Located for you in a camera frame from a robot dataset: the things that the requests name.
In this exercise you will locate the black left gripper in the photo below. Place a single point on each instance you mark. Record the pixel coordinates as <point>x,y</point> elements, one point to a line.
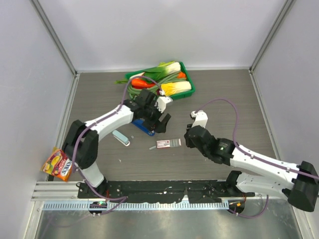
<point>161,127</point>

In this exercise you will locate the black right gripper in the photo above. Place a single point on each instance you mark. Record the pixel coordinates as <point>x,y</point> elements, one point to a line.
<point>188,142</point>

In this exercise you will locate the staple box red white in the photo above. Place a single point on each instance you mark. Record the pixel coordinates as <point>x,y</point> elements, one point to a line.
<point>168,143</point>

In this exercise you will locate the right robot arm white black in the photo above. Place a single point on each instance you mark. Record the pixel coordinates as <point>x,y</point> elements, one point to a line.
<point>296,183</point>

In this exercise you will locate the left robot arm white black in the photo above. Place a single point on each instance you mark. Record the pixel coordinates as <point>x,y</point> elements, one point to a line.
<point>82,140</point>

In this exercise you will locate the light blue small stapler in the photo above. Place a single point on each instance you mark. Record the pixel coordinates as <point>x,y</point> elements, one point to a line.
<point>121,138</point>

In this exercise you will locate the yellow napa cabbage toy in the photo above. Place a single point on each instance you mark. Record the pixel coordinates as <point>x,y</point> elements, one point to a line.
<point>174,88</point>

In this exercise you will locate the green bean bundle toy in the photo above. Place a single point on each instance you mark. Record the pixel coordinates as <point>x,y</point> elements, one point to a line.
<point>168,79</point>

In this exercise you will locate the green leafy vegetable toy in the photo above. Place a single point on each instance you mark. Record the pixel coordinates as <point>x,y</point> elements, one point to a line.
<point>153,73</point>

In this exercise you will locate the small orange carrot toy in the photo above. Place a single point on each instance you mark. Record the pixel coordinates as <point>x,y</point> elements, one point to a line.
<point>181,75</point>

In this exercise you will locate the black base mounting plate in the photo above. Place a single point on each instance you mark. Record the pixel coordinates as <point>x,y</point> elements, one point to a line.
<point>169,192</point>

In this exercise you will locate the white bok choy toy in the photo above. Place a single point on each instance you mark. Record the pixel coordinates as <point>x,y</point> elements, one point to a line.
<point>170,67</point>

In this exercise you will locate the green plastic tray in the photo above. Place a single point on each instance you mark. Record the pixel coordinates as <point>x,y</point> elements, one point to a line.
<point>167,74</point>

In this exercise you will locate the orange snack bag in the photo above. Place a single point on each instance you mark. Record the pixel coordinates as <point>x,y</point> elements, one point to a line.
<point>58,165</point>

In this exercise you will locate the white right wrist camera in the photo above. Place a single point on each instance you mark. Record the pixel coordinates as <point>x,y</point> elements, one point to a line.
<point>200,118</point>

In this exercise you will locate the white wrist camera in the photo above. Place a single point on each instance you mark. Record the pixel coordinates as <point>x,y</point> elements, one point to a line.
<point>163,101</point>
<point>200,118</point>

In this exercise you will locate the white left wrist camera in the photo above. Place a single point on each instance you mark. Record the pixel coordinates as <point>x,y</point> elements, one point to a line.
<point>163,101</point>

